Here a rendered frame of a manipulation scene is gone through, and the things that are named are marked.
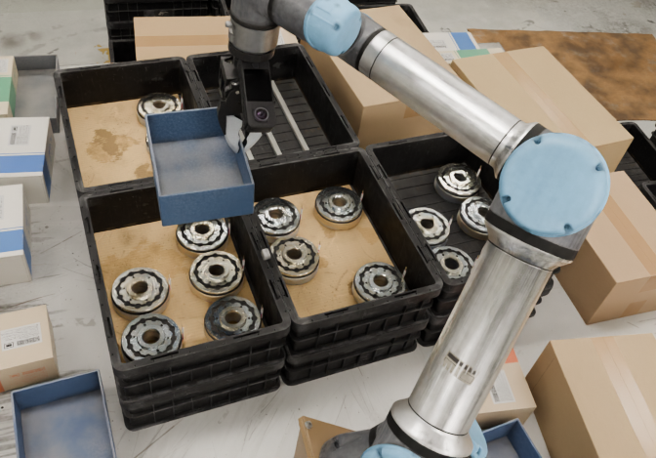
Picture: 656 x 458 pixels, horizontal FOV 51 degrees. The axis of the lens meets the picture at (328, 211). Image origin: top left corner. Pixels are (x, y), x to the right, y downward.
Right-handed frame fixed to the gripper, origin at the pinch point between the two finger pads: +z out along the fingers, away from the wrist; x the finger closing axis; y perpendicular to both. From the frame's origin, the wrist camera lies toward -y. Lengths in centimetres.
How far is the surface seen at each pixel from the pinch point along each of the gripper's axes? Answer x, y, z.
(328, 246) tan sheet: -21.3, 0.2, 28.0
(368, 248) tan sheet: -29.6, -1.5, 27.5
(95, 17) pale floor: 23, 221, 114
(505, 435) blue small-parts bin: -49, -41, 38
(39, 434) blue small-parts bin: 36, -24, 45
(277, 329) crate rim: -4.3, -24.1, 19.2
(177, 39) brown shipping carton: 2, 72, 27
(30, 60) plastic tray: 40, 83, 42
